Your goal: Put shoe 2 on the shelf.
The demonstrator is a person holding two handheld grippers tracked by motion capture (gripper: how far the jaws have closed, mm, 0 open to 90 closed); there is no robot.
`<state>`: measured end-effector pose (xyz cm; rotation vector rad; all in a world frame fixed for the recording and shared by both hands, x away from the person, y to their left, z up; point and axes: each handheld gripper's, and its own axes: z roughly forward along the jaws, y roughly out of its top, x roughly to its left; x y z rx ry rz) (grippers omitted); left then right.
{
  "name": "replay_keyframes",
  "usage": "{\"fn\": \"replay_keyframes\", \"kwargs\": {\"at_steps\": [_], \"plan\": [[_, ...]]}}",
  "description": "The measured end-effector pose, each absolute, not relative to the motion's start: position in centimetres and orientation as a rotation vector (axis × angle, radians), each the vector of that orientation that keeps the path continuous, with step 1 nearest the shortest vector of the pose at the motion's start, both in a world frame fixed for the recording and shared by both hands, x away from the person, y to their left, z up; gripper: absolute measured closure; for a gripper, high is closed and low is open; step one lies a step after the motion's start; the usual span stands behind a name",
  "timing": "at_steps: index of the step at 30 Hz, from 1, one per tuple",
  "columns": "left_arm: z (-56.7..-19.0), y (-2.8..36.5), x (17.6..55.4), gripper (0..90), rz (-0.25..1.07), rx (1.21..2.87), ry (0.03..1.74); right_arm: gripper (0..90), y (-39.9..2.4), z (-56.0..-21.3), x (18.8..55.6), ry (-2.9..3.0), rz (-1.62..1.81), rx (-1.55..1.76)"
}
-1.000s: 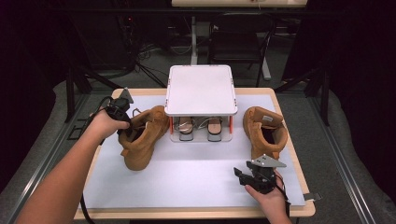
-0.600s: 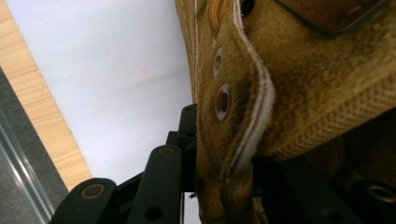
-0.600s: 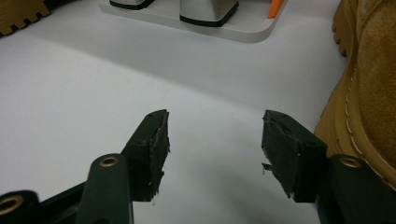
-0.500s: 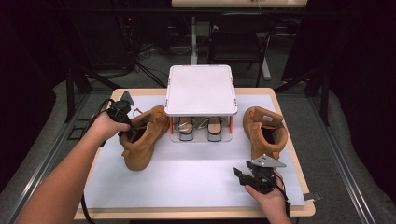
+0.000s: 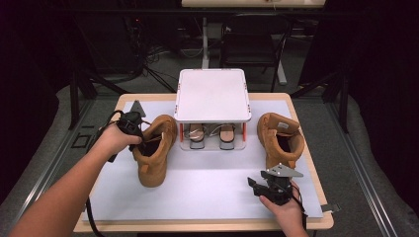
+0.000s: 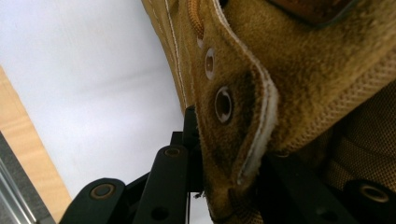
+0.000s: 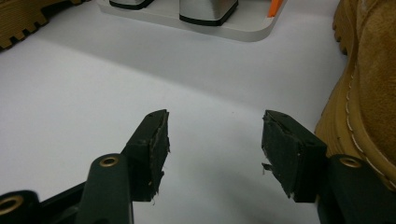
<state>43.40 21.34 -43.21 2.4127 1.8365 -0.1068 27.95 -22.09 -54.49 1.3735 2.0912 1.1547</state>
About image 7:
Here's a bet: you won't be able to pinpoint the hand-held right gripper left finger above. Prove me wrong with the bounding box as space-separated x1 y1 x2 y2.
120 108 172 203

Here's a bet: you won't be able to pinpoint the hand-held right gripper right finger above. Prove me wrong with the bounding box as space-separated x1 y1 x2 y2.
261 108 329 204

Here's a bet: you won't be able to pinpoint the tan suede lace-up boot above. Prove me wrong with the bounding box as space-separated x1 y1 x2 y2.
314 0 396 191
0 0 92 51

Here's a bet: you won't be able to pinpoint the white shoe rack orange posts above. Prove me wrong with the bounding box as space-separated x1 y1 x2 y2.
95 0 290 43

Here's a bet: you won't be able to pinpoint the black silver-strap heeled sandal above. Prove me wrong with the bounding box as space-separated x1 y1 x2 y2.
108 0 156 10
178 0 240 27

